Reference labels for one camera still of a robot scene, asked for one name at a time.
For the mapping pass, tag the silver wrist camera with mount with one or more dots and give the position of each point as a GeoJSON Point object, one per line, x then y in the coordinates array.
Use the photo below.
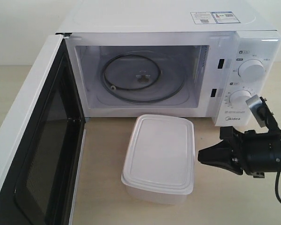
{"type": "Point", "coordinates": [262, 113]}

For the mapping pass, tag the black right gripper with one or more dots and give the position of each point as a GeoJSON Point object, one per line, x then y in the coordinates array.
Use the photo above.
{"type": "Point", "coordinates": [248, 152]}

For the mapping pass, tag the blue white warning sticker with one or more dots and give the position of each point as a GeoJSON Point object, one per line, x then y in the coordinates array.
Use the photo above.
{"type": "Point", "coordinates": [218, 17]}

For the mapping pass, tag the white upper power knob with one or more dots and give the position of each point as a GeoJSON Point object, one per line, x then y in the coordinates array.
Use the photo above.
{"type": "Point", "coordinates": [251, 70]}

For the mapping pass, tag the white microwave door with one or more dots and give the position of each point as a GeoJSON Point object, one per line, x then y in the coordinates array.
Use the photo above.
{"type": "Point", "coordinates": [41, 143]}

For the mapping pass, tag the glass turntable plate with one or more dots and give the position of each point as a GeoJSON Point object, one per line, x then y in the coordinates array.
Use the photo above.
{"type": "Point", "coordinates": [143, 77]}

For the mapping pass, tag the white Midea microwave oven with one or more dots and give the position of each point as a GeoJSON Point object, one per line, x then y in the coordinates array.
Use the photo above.
{"type": "Point", "coordinates": [182, 58]}

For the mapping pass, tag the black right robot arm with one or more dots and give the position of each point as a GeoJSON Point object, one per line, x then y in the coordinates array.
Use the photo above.
{"type": "Point", "coordinates": [249, 152]}

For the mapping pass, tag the white plastic food container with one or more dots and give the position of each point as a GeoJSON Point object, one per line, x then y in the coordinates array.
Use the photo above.
{"type": "Point", "coordinates": [159, 162]}

